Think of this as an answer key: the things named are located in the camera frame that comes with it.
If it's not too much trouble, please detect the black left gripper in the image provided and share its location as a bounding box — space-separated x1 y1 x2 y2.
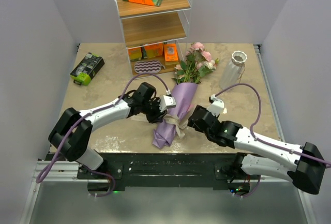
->
141 97 168 124

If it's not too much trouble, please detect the beige printed ribbon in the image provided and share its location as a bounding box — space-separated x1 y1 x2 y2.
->
163 114 188 139

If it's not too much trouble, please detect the purple wrapping paper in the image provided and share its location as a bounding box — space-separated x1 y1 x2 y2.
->
153 83 198 148

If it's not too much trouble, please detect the pink flower bunch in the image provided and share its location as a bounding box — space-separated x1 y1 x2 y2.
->
172 42 220 85

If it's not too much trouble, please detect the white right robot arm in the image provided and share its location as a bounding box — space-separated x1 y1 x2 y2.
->
188 106 326 195

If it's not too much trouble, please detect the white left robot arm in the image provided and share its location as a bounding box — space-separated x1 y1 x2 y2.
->
48 82 175 178

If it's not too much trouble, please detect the white ribbed ceramic vase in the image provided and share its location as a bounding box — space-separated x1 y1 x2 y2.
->
219 51 247 89

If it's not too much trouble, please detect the purple wavy pad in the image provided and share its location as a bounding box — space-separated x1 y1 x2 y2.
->
134 60 166 74

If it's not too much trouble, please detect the orange green box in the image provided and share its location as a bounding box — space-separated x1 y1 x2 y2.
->
128 47 143 62

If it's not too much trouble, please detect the orange box on shelf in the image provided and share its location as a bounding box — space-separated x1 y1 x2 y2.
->
142 43 163 58

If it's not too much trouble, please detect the orange blister pack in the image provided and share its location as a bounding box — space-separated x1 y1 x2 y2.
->
163 43 178 62

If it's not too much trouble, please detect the black green product box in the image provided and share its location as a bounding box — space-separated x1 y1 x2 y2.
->
70 52 104 86

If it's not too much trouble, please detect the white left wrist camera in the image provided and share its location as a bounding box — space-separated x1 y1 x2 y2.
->
159 95 176 112

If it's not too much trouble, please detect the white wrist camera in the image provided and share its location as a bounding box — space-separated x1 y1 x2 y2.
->
159 95 176 112
207 94 224 117

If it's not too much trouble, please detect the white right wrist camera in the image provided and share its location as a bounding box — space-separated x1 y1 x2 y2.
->
207 94 224 117

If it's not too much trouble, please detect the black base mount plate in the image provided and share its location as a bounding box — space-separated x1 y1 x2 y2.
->
45 152 262 191

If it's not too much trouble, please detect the white wire wooden shelf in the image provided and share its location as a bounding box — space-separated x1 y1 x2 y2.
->
114 0 193 79

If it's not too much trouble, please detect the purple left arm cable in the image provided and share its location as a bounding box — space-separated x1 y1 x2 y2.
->
35 74 173 184

